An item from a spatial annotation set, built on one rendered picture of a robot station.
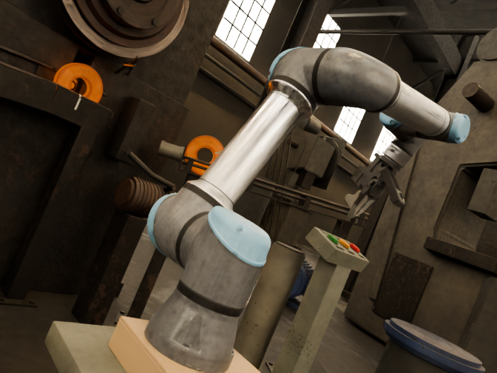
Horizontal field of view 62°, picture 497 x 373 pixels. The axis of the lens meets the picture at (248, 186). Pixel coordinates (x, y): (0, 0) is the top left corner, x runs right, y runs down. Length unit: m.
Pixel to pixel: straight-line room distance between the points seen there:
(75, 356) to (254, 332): 0.83
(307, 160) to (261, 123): 8.33
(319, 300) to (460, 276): 1.98
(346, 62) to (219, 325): 0.52
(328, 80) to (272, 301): 0.82
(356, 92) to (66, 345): 0.66
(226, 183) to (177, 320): 0.27
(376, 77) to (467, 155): 2.70
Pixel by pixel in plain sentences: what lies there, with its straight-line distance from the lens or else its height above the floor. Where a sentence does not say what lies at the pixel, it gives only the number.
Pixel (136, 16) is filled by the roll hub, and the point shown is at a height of 1.01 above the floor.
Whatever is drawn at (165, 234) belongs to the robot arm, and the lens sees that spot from 0.76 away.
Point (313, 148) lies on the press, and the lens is 9.19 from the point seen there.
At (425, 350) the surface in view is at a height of 0.41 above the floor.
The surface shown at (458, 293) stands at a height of 0.59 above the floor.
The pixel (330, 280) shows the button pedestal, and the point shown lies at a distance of 1.34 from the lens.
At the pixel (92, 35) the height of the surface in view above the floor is 0.90.
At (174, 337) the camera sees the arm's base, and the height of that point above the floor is 0.38.
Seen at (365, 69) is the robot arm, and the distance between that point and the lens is 0.84.
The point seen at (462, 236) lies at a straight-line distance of 3.72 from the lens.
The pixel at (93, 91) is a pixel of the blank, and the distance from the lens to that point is 1.53.
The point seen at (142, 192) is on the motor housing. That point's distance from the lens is 1.46.
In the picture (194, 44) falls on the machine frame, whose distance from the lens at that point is 1.87.
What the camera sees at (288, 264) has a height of 0.47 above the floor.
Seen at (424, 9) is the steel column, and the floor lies 5.11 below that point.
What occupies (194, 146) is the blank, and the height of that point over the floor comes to 0.72.
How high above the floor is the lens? 0.61
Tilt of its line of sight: 2 degrees up
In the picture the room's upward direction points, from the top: 23 degrees clockwise
